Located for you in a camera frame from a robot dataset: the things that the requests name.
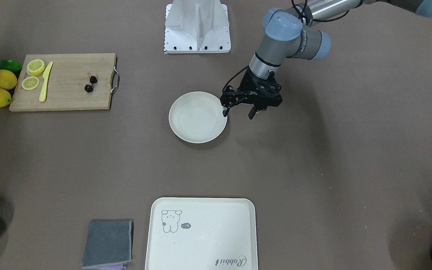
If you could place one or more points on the white speckled plate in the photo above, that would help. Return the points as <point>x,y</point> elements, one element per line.
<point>196,117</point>

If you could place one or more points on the green lime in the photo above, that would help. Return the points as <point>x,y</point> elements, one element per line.
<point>11,65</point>

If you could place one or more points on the grey folded cloth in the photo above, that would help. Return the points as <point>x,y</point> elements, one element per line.
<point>108,244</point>

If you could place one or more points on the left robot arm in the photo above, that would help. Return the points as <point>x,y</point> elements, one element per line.
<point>289,34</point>

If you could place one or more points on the cream rectangular tray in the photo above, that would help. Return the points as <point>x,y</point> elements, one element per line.
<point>202,234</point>

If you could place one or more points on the lemon slice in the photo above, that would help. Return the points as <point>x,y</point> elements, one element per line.
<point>35,67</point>
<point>30,83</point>

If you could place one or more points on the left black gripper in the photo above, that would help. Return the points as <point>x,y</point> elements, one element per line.
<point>246,84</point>

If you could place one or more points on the dark red cherry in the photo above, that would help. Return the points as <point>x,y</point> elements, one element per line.
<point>92,79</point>
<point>89,88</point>

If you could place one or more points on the wooden cutting board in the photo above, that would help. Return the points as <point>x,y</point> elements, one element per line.
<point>67,79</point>

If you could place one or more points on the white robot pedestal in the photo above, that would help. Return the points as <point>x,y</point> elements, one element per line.
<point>196,26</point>

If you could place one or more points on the yellow plastic knife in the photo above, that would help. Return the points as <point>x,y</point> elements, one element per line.
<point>46,76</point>

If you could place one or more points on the yellow lemon near lime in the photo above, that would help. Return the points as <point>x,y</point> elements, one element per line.
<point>8,80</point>

